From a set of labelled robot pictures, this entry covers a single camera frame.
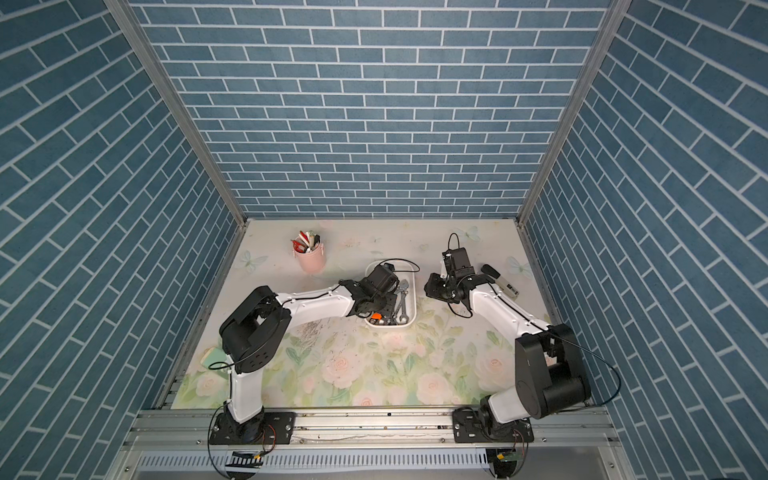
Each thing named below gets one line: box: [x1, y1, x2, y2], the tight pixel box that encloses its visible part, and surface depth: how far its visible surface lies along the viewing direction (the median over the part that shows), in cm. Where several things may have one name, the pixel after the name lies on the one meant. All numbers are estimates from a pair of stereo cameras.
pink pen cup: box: [292, 242, 326, 274], surface depth 104 cm
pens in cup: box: [290, 230, 321, 253], surface depth 103 cm
